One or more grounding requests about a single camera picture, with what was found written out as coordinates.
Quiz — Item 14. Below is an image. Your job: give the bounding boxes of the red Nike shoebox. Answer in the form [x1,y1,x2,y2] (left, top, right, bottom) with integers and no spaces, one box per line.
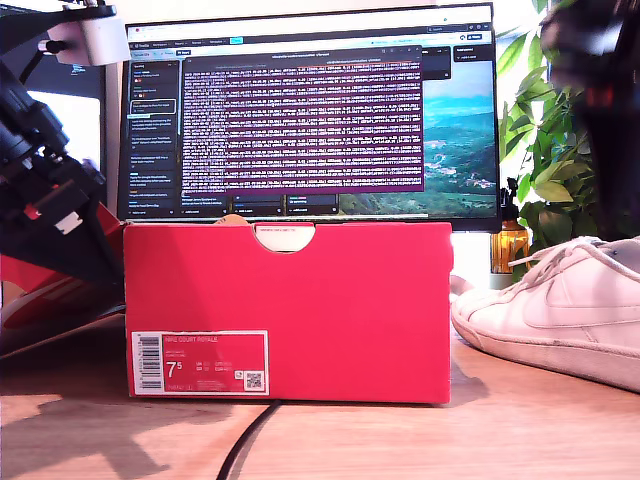
[122,221,454,405]

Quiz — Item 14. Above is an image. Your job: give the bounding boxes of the small pale green pot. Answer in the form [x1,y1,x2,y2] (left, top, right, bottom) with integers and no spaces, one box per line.
[488,272,521,291]

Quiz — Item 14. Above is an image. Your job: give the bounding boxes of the large black computer monitor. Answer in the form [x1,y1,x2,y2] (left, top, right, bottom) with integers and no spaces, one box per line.
[116,3,503,235]

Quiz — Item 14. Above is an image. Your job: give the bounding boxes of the green potted houseplant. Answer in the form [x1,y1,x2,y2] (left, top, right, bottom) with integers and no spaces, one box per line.
[497,0,640,281]

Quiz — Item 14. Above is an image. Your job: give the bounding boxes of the amber pump bottle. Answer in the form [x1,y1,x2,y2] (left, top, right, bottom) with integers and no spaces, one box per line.
[490,177,530,275]

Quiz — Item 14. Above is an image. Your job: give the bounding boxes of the red Nike shoebox lid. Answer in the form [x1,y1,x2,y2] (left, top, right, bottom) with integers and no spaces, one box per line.
[0,202,126,359]

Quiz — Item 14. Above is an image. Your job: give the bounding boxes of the thin black camera cable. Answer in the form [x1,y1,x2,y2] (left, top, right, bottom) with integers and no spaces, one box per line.
[17,47,51,86]

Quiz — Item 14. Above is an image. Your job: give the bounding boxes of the white leather sneaker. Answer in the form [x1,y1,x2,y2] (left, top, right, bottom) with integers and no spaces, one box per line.
[450,235,640,394]

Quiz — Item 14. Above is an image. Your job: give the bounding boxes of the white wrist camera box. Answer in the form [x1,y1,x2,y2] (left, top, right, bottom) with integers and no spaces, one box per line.
[0,0,132,69]

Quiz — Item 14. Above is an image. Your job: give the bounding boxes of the white rounded object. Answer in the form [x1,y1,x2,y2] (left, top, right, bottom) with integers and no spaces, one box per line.
[448,274,476,302]

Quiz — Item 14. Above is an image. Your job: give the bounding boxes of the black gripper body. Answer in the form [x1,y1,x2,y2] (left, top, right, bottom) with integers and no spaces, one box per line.
[0,107,110,236]

